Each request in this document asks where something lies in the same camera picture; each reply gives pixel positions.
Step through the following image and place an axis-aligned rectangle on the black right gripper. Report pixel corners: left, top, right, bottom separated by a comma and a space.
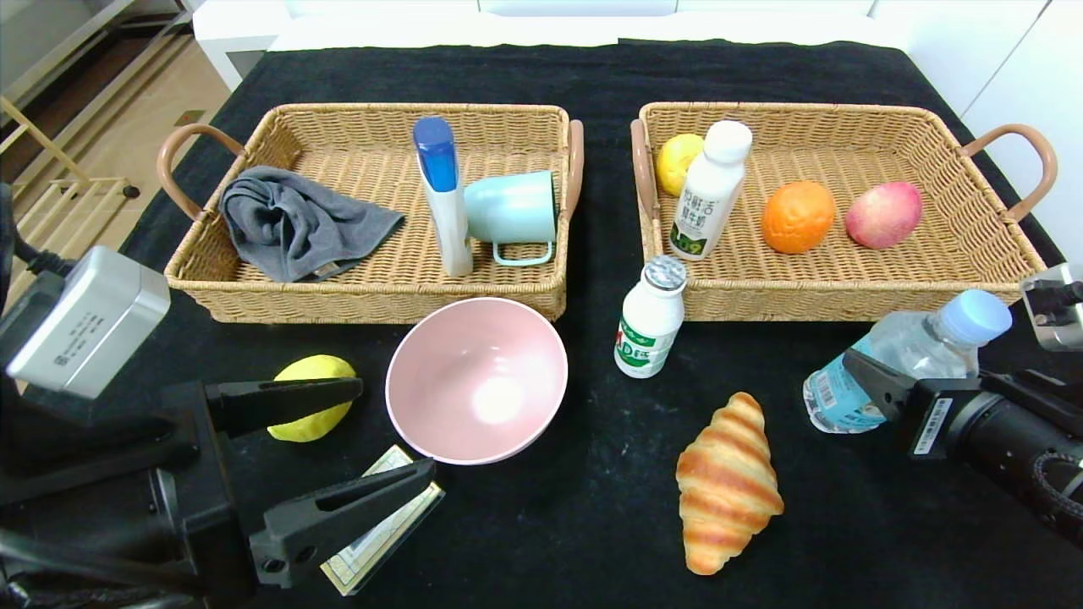
843, 348, 1055, 503

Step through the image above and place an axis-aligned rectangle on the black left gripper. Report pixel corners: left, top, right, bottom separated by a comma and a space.
87, 375, 437, 608

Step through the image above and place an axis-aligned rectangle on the clear water bottle blue cap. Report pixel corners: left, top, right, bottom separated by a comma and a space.
801, 289, 1014, 435

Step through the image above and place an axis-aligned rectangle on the croissant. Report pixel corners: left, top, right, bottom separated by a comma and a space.
675, 392, 785, 576

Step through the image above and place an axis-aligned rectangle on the pink bowl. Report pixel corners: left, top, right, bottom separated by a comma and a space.
385, 297, 569, 466

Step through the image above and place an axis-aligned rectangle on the small white foil-lid drink bottle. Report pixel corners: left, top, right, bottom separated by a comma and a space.
614, 255, 688, 380

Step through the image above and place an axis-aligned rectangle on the large yellow lemon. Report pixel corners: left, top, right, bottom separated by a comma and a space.
267, 354, 359, 443

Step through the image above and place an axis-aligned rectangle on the gold and blue card box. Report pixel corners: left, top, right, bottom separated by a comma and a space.
320, 445, 447, 596

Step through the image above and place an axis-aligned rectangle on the red peach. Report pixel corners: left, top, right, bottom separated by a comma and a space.
844, 181, 924, 250

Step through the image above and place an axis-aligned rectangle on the orange fruit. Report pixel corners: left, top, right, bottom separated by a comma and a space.
761, 180, 837, 255

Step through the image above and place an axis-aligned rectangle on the grey towel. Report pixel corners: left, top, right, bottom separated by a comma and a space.
219, 165, 407, 283

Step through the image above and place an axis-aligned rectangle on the tall white milk bottle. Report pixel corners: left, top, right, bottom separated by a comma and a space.
668, 120, 753, 261

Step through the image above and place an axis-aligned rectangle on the small yellow lemon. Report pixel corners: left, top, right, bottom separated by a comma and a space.
657, 134, 706, 197

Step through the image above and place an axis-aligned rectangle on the white bottle with blue cap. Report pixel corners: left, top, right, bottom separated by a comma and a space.
412, 116, 476, 277

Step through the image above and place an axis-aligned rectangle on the black table cloth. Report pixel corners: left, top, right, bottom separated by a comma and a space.
0, 38, 1083, 609

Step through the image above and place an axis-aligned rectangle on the wooden rack on wheels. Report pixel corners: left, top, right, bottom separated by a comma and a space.
0, 95, 142, 263

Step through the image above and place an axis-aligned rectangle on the mint green mug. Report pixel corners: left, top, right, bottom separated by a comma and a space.
464, 171, 559, 267

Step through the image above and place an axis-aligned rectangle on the white furniture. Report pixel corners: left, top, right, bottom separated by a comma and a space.
193, 0, 915, 94

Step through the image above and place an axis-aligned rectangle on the grey shelf unit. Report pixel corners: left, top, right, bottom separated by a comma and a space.
0, 0, 200, 128

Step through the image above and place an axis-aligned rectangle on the wicker basket with brown handles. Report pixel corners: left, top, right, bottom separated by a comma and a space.
629, 101, 1058, 324
157, 102, 586, 326

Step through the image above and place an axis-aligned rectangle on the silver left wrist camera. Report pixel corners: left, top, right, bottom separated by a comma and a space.
4, 245, 171, 400

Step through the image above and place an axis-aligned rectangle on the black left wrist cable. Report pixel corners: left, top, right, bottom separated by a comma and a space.
0, 184, 73, 276

